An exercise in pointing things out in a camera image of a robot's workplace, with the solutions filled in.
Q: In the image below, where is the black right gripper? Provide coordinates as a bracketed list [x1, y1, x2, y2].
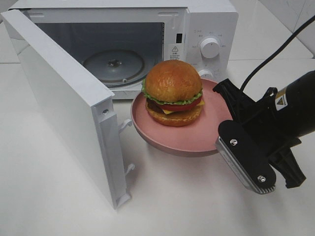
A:
[213, 79, 306, 188]

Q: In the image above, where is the pink round plate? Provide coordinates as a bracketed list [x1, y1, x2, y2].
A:
[131, 79, 232, 157]

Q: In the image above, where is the burger with lettuce and cheese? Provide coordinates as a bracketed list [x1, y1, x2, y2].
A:
[141, 60, 204, 127]

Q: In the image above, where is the white microwave door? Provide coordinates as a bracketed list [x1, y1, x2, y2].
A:
[2, 10, 134, 208]

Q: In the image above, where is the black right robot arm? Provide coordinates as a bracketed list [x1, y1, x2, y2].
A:
[214, 71, 315, 194]

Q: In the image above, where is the lower white microwave knob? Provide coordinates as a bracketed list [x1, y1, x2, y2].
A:
[198, 69, 214, 80]

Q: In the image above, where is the white microwave knob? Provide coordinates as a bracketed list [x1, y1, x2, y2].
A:
[198, 69, 214, 80]
[200, 37, 221, 59]

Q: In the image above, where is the upper white microwave knob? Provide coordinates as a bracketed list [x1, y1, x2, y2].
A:
[200, 37, 221, 59]

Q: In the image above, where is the white warning label sticker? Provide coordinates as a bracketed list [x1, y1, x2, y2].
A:
[167, 43, 185, 61]

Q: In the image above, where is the glass microwave turntable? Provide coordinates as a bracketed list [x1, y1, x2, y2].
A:
[83, 49, 145, 88]

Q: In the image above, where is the white microwave oven body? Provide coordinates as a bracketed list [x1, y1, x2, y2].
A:
[2, 0, 238, 101]

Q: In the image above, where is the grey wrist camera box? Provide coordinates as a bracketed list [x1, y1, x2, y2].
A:
[215, 120, 276, 194]

